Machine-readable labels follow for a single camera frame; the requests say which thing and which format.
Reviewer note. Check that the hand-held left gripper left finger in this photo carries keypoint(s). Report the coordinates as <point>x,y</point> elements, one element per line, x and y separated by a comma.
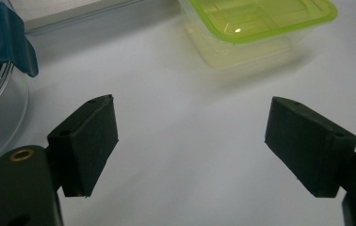
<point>85,147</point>

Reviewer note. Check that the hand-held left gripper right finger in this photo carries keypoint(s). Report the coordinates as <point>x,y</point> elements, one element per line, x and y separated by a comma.
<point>308,147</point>

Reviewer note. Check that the rectangular plastic container green lid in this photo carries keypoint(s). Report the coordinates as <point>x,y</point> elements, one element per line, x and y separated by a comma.
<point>248,28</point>

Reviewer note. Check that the round glass container blue lid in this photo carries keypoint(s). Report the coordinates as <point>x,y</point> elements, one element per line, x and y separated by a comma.
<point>6,40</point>

